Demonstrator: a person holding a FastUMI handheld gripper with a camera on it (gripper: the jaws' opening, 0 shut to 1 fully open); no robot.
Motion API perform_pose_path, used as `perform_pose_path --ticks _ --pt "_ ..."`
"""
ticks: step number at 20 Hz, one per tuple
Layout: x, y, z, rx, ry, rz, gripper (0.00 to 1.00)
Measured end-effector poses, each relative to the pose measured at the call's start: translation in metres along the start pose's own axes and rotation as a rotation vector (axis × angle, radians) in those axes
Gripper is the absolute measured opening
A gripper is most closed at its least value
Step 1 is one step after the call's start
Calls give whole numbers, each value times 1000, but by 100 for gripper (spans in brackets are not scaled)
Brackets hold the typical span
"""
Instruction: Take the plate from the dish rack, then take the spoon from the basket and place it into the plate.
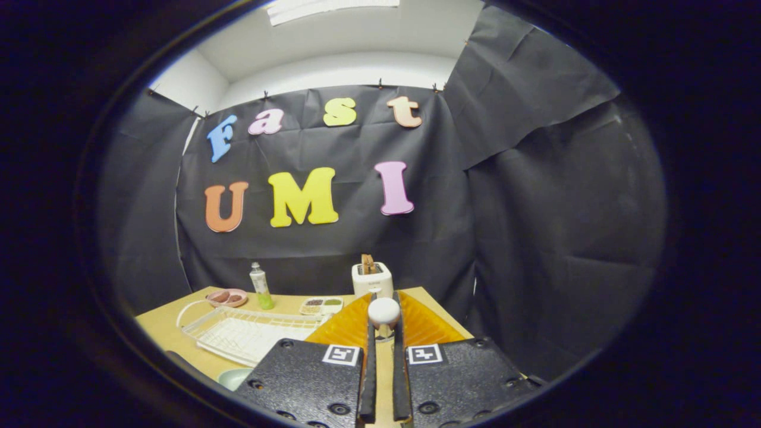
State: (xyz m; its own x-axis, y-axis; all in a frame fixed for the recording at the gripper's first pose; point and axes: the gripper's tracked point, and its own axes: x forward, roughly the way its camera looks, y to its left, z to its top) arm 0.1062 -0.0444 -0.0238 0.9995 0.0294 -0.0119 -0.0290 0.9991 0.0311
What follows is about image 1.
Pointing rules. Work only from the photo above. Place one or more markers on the white divided tray with grains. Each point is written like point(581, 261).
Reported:
point(321, 306)

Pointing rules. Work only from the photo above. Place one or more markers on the white toaster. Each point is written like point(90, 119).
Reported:
point(380, 282)

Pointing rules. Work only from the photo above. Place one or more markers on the pink plate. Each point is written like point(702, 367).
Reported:
point(241, 302)

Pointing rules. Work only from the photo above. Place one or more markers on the light green plate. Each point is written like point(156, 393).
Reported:
point(233, 377)

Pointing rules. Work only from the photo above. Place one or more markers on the clear bottle with green liquid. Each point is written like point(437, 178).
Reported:
point(261, 291)

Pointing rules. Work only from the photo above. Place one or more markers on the toast bread slice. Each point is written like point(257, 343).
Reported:
point(368, 263)

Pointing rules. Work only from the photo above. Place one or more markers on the white spoon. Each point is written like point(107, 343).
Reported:
point(383, 310)

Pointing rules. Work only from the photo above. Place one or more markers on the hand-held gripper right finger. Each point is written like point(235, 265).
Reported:
point(464, 380)

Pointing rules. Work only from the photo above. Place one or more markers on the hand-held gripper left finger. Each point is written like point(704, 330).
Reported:
point(303, 386)

